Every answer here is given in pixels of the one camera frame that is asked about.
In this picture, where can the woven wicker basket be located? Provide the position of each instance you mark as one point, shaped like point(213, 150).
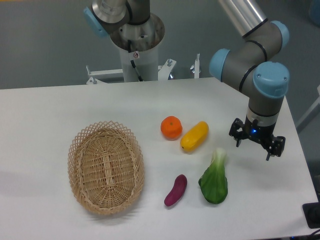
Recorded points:
point(105, 168)

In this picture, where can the white frame at right edge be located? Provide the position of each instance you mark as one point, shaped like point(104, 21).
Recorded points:
point(310, 114)

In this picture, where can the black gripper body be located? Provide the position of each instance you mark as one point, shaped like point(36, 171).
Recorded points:
point(262, 135)

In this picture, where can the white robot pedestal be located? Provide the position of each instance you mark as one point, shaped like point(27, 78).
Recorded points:
point(138, 47)

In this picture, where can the orange tangerine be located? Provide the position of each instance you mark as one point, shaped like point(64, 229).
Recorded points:
point(171, 127)

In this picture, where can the purple eggplant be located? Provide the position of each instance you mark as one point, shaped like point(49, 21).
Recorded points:
point(177, 191)

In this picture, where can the black device at table edge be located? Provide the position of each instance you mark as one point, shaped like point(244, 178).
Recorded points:
point(312, 214)

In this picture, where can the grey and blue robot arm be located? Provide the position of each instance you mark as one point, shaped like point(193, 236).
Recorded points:
point(248, 70)

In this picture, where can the green bok choy vegetable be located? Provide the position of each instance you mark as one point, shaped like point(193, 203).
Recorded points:
point(213, 183)

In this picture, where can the yellow mango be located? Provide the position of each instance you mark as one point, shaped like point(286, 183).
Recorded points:
point(195, 137)

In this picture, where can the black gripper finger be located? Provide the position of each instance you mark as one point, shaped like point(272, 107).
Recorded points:
point(238, 131)
point(274, 145)

